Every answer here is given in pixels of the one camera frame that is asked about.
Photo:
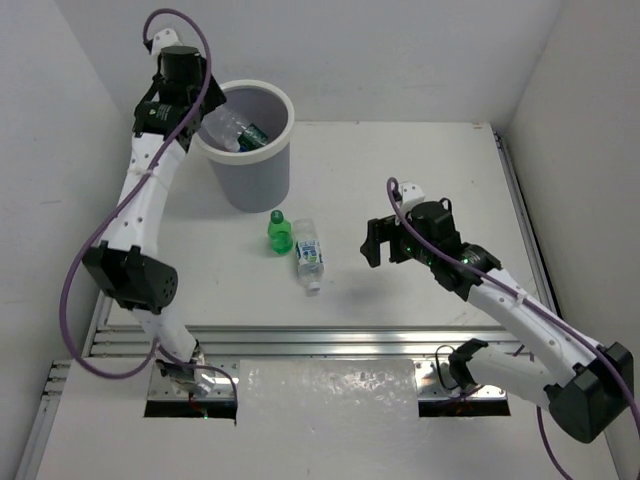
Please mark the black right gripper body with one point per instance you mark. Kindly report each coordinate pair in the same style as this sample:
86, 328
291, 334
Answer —
403, 247

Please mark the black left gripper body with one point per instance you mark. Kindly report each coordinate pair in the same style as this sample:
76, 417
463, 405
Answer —
213, 95

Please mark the clear unlabelled bottle blue cap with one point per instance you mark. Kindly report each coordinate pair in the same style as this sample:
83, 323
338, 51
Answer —
225, 126

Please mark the clear bottle dark green label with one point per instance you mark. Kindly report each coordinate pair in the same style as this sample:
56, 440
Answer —
252, 138

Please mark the clear bottle green white label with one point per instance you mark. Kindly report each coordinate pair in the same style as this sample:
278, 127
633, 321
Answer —
307, 248

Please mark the green plastic bottle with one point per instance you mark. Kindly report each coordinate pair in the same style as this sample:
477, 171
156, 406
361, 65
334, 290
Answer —
279, 232

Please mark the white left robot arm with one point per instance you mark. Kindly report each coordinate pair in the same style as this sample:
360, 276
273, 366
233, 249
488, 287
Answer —
125, 262

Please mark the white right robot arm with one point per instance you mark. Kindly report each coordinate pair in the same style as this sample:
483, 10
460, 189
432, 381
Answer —
583, 385

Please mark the grey bin with white rim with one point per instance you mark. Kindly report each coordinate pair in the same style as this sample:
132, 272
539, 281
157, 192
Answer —
257, 180

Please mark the white front cover panel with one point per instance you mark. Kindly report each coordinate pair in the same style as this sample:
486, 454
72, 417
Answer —
310, 391

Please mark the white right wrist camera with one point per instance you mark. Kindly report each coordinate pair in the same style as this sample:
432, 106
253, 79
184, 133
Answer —
407, 195

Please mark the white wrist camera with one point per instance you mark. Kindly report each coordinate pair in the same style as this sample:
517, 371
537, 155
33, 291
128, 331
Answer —
407, 195
166, 37

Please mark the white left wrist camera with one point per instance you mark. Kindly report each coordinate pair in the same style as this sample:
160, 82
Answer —
166, 37

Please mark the aluminium front rail frame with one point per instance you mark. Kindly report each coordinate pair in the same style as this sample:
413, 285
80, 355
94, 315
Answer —
122, 354

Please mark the aluminium left side rail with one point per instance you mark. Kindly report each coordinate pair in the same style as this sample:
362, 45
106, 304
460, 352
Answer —
51, 395

